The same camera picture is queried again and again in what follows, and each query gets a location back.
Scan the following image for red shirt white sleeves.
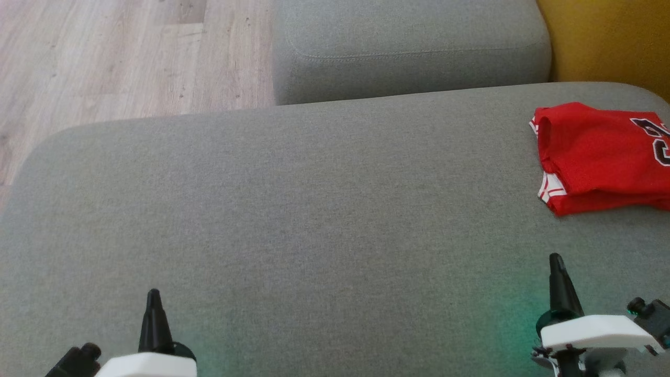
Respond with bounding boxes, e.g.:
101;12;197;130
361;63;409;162
530;102;670;197

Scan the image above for red garment white trim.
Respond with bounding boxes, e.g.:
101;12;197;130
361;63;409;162
538;172;670;217

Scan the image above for grey sofa seat cushion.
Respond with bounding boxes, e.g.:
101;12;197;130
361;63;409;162
272;0;552;106

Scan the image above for grey sofa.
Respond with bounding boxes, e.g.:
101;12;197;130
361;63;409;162
0;81;670;377

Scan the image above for wide yellow sofa back cushion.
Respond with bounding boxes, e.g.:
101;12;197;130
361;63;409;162
537;0;670;103

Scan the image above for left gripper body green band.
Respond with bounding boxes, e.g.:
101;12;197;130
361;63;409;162
97;343;197;377

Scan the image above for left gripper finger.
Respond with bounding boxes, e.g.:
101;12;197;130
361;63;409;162
139;289;158;352
154;289;175;352

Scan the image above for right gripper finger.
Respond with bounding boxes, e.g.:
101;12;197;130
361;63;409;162
549;254;566;317
556;254;584;318

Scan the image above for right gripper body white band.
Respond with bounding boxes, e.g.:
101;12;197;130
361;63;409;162
531;309;661;377

